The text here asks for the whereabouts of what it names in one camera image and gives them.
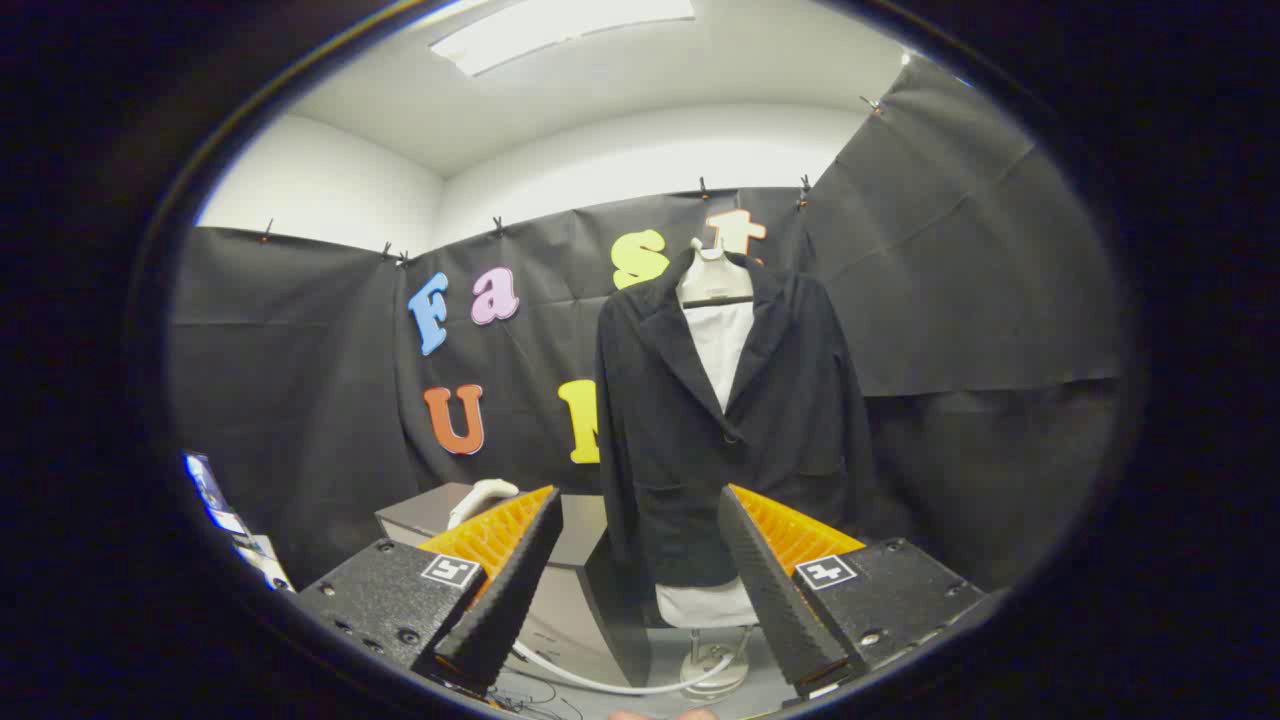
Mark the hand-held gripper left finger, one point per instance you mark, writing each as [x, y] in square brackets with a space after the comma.
[500, 600]

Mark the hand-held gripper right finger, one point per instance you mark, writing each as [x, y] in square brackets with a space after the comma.
[775, 600]

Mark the white garment steamer head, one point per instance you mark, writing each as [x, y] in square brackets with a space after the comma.
[480, 496]

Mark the black suit jacket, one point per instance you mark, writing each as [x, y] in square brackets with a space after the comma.
[660, 430]

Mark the grey cabinet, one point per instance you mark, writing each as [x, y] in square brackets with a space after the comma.
[570, 600]

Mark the white mannequin stand base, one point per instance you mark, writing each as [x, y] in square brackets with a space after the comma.
[715, 675]

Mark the white mannequin torso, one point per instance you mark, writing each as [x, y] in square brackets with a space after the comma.
[720, 350]

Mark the black backdrop cloth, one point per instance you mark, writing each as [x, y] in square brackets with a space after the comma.
[950, 250]

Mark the row of small backdrop clips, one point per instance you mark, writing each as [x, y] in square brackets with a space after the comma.
[704, 188]

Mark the long ceiling light panel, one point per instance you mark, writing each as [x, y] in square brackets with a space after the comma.
[540, 30]

